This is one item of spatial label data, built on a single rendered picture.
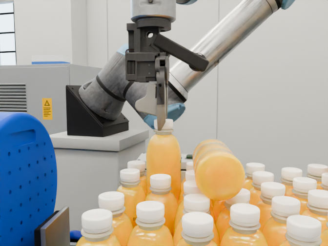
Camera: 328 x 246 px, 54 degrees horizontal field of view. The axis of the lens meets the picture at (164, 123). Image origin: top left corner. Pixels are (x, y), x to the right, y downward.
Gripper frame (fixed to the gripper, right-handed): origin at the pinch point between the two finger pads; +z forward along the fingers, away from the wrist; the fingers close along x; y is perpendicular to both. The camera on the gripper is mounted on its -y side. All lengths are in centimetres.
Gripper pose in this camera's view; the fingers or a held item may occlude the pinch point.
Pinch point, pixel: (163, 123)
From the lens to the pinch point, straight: 65.6
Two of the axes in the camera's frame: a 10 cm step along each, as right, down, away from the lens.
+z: 0.0, 9.9, 1.0
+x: -0.8, 1.0, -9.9
